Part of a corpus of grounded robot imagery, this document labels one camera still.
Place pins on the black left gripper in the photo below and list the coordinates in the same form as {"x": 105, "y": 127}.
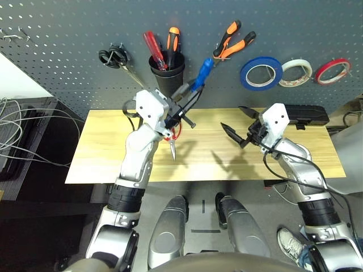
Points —
{"x": 174, "y": 113}

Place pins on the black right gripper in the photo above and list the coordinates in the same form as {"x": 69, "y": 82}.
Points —
{"x": 259, "y": 133}

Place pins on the blue tape roll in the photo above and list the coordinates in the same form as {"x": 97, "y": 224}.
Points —
{"x": 245, "y": 73}

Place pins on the orange black needle-nose pliers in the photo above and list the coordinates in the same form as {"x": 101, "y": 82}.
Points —
{"x": 227, "y": 48}

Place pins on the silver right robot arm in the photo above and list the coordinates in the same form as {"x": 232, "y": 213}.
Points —
{"x": 300, "y": 170}

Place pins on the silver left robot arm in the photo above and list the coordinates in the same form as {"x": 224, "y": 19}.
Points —
{"x": 136, "y": 158}

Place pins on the dark grey pegboard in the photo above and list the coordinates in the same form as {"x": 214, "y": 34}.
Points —
{"x": 85, "y": 22}

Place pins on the black tool cup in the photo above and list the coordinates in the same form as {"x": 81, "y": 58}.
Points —
{"x": 167, "y": 82}

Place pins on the black tool case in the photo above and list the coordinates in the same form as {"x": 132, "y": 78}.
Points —
{"x": 309, "y": 114}

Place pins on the white tape roll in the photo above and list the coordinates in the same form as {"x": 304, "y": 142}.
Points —
{"x": 295, "y": 63}

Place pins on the short black floor tape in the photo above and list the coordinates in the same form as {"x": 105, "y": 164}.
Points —
{"x": 203, "y": 206}

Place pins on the red tape roll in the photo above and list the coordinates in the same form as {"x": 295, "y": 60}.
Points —
{"x": 323, "y": 69}

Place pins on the silver right robot leg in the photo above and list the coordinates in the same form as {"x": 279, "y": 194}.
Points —
{"x": 244, "y": 229}

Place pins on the silver robot leg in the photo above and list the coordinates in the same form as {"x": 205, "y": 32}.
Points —
{"x": 167, "y": 235}
{"x": 244, "y": 229}

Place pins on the long black floor tape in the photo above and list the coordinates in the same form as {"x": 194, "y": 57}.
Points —
{"x": 205, "y": 231}

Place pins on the white grey machine housing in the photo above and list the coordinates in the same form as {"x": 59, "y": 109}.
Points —
{"x": 351, "y": 158}

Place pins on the white sneaker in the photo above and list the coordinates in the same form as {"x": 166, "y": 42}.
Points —
{"x": 289, "y": 246}

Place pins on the silver left robot leg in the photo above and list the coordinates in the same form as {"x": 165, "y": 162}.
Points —
{"x": 167, "y": 235}

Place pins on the grey robot torso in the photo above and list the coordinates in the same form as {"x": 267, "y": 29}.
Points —
{"x": 227, "y": 263}

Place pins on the blue jeans leg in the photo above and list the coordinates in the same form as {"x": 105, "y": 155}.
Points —
{"x": 304, "y": 258}

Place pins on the white panel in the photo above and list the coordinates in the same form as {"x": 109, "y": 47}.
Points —
{"x": 17, "y": 82}

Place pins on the small metal peg hook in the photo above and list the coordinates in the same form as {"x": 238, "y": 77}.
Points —
{"x": 10, "y": 37}

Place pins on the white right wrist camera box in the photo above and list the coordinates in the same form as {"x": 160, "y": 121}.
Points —
{"x": 275, "y": 119}

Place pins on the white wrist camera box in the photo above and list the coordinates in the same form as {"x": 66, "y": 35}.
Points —
{"x": 275, "y": 119}
{"x": 149, "y": 107}

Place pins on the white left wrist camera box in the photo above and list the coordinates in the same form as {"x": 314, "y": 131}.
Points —
{"x": 149, "y": 107}

